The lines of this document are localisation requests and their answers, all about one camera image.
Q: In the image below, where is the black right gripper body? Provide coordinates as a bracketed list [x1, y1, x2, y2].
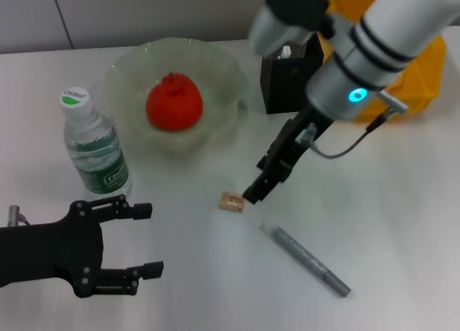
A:
[257, 106, 334, 185]

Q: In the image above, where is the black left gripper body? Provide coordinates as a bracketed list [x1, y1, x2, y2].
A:
[0, 200, 105, 298]

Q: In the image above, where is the clear green-label water bottle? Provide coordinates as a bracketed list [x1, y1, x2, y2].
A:
[58, 85, 133, 204]

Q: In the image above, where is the grey marker pen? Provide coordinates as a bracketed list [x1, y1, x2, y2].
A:
[259, 220, 351, 298]

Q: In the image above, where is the orange fruit with stem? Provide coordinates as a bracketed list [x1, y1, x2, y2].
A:
[145, 71, 204, 131]

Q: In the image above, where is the black mesh pen holder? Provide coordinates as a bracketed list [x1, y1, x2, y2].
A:
[259, 32, 324, 115]

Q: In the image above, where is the translucent green wavy fruit plate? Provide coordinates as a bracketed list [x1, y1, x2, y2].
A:
[101, 37, 251, 152]

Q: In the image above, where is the yellow plastic bin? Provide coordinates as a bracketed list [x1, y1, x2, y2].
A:
[321, 0, 447, 126]

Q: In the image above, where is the right wrist cable with plug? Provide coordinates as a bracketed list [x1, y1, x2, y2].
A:
[298, 88, 409, 159]

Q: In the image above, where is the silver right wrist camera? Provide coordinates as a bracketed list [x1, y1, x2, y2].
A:
[248, 0, 335, 55]

